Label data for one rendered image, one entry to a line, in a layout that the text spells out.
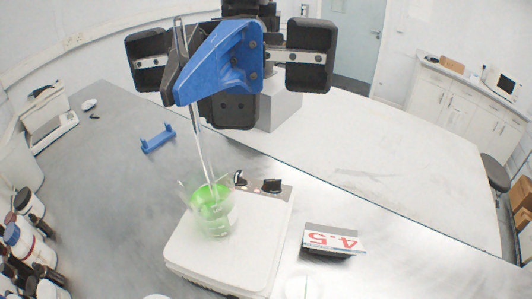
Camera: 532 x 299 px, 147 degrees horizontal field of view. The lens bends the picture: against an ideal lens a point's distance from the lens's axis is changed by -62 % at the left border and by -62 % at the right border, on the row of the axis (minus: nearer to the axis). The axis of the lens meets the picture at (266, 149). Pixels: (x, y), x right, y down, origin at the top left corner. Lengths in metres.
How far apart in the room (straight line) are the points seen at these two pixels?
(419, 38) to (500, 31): 1.25
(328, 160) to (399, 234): 0.22
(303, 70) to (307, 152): 0.31
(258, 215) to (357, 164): 0.29
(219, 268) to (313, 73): 0.21
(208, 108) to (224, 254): 0.15
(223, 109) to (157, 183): 0.28
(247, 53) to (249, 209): 0.18
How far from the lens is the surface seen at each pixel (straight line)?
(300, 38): 0.17
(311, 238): 0.31
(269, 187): 0.31
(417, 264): 0.39
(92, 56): 1.60
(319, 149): 0.48
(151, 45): 0.21
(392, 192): 0.45
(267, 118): 0.49
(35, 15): 1.61
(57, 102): 1.22
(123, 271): 0.38
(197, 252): 0.24
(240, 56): 0.15
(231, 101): 0.21
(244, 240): 0.23
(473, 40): 3.18
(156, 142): 0.54
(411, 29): 3.01
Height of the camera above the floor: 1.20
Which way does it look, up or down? 40 degrees down
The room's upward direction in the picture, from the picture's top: straight up
